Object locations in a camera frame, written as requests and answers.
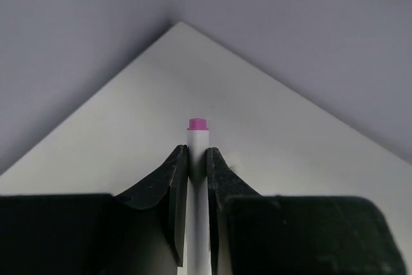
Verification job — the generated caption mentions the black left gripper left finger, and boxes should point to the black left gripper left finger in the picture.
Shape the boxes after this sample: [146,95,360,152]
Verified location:
[114,145,189,267]

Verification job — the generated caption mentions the pink capped white marker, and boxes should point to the pink capped white marker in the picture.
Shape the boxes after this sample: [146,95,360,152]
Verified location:
[186,118,212,274]

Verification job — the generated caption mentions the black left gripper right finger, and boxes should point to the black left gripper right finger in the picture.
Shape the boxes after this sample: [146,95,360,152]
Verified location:
[206,147,260,274]

